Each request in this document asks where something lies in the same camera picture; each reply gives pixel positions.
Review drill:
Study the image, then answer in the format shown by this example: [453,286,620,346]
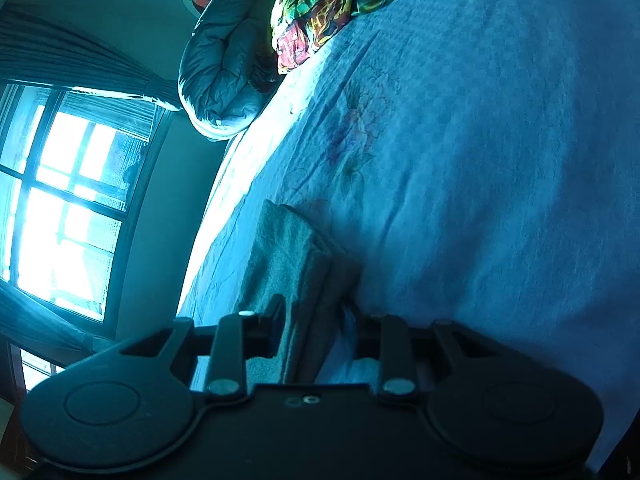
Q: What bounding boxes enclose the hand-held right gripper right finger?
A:
[350,312,508,403]

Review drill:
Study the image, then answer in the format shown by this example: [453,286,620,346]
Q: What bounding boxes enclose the bed with pale floral sheet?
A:
[177,0,640,471]

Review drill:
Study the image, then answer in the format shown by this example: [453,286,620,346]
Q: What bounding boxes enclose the rolled striped quilt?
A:
[178,0,282,142]

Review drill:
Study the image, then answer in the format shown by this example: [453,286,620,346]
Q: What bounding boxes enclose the large bedroom window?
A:
[0,80,173,326]

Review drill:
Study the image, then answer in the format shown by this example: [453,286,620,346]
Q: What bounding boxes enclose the dark curtain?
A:
[0,4,183,112]
[0,280,108,361]

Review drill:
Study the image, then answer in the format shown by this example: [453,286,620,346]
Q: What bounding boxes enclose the colourful printed blanket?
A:
[270,0,437,75]

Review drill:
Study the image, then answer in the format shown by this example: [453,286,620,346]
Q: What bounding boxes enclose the grey-green pants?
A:
[239,199,363,387]

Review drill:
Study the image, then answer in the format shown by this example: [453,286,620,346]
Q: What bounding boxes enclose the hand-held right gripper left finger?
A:
[120,294,288,401]

